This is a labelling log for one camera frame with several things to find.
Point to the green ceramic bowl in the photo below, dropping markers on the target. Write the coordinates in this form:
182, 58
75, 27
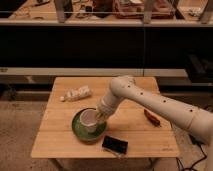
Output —
80, 131

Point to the white ceramic cup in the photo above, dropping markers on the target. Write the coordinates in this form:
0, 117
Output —
88, 120

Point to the brown wooden stick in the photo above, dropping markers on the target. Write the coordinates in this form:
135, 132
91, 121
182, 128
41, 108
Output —
152, 118

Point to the black rectangular box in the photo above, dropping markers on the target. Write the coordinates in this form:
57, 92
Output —
115, 145

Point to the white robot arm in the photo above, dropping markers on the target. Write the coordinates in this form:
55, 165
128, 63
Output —
196, 121

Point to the white tube bottle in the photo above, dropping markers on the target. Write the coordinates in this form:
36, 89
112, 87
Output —
76, 94

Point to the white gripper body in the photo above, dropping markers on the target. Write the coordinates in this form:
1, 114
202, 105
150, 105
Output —
104, 111

